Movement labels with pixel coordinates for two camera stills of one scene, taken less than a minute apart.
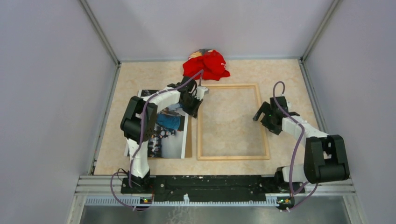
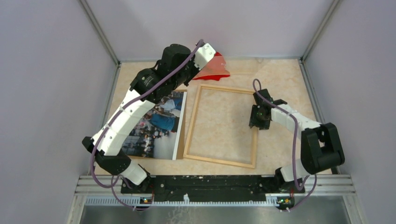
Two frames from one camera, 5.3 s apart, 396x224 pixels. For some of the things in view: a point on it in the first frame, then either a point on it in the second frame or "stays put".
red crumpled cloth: (212, 63) stays put
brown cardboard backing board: (188, 143) -> (180, 146)
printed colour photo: (172, 128) stays put
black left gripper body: (190, 103) -> (186, 76)
